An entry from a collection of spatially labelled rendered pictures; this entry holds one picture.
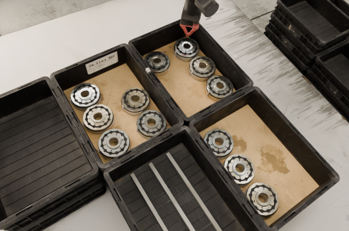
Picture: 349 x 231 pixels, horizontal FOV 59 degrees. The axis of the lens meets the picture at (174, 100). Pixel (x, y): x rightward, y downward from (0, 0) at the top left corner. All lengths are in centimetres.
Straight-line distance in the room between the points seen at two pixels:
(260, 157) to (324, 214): 32
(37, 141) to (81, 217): 29
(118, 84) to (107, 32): 42
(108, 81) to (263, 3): 202
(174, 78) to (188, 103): 12
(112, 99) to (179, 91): 25
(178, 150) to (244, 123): 27
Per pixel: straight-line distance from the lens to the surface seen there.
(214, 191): 104
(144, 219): 100
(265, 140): 115
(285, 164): 114
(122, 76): 121
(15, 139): 116
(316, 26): 215
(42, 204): 95
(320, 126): 143
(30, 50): 155
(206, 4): 101
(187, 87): 119
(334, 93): 200
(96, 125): 108
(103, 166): 94
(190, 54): 125
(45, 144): 112
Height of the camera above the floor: 181
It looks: 58 degrees down
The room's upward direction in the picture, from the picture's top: 8 degrees clockwise
